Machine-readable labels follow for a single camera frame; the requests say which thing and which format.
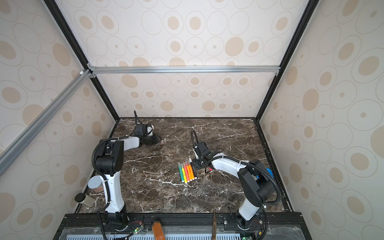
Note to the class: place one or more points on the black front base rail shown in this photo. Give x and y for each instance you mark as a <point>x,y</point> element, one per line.
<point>184,226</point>

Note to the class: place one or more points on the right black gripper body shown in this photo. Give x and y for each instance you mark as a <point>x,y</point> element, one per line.
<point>196,163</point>

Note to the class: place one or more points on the blue round object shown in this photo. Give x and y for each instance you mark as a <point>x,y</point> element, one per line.
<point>270,172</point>

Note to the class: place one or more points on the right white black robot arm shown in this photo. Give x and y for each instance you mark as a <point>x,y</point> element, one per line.
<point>259,185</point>

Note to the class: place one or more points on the brown wooden stick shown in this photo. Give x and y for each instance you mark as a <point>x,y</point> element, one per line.
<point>214,227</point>

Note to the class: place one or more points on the green marker pen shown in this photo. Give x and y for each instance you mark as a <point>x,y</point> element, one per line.
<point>181,172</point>

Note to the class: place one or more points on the orange marker pen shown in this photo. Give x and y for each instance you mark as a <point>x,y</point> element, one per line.
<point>190,171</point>

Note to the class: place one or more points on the orange brown tool handle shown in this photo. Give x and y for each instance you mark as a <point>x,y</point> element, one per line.
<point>158,231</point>

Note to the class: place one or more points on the horizontal aluminium frame bar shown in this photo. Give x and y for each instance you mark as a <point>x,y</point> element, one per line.
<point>185,70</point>

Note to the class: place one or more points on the small black knob box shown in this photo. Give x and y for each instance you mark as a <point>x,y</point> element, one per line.
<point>84,199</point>

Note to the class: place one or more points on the yellow marker pen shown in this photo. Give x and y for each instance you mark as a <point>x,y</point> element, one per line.
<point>185,177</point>

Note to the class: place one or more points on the left diagonal aluminium frame bar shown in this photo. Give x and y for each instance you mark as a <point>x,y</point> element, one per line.
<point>25,138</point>

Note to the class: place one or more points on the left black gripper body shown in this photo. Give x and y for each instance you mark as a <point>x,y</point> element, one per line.
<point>151,140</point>

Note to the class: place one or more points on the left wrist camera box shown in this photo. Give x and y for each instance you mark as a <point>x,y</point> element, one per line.
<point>150,130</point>

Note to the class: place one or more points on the red marker pen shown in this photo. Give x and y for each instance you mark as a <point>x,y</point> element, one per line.
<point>186,171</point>

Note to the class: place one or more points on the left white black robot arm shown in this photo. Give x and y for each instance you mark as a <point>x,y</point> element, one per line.
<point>108,160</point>

